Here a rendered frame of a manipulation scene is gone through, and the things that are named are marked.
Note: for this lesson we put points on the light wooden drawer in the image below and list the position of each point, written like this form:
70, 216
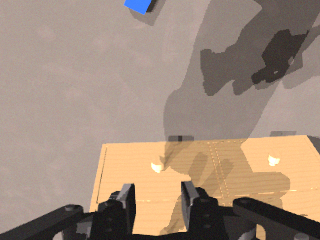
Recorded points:
306, 205
149, 219
161, 183
291, 167

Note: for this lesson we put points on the light wooden chest of drawers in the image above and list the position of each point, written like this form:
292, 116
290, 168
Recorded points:
224, 198

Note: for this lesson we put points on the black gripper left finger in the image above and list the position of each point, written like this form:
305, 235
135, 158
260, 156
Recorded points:
74, 224

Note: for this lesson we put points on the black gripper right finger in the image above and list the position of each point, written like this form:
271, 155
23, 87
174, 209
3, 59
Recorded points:
205, 219

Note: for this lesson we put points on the blue and white eraser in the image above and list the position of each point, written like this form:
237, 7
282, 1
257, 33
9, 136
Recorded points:
138, 5

